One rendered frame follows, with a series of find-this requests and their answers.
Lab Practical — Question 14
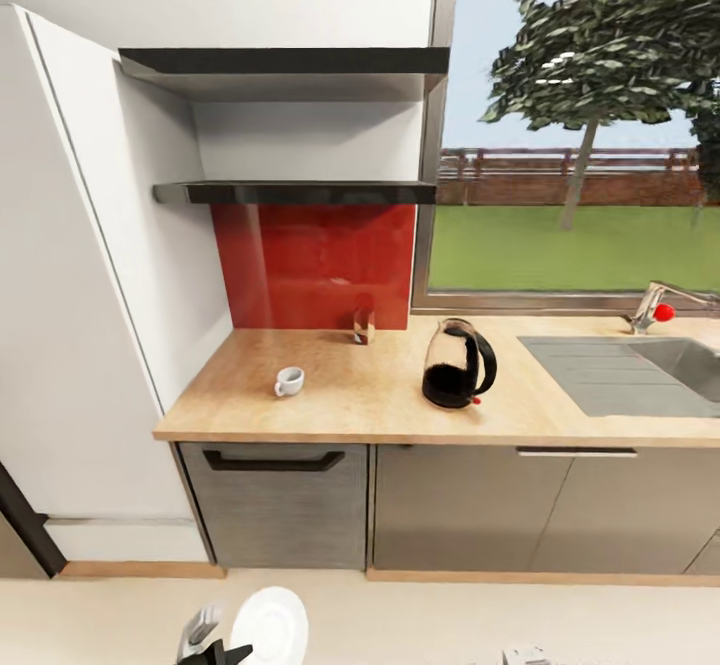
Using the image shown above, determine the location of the electric kettle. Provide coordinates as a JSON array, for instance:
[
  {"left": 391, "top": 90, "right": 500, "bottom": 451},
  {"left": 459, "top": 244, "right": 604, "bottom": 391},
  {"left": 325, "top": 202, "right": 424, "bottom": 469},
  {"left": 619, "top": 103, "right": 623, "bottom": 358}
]
[{"left": 422, "top": 317, "right": 498, "bottom": 409}]

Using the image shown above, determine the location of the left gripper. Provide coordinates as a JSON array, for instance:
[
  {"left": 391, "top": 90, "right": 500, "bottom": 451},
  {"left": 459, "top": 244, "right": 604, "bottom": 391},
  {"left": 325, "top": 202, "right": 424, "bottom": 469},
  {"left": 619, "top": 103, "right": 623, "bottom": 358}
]
[{"left": 179, "top": 638, "right": 253, "bottom": 665}]

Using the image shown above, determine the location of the coffee cup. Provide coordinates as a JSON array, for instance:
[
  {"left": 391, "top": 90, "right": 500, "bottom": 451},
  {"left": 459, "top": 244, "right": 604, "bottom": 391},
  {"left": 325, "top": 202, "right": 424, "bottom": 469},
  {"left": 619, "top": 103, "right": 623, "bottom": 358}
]
[{"left": 276, "top": 367, "right": 304, "bottom": 396}]

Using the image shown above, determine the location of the saucer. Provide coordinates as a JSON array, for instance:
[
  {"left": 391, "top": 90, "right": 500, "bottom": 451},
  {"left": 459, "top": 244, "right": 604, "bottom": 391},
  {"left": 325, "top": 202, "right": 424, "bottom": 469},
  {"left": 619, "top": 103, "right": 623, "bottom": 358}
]
[{"left": 230, "top": 586, "right": 309, "bottom": 665}]

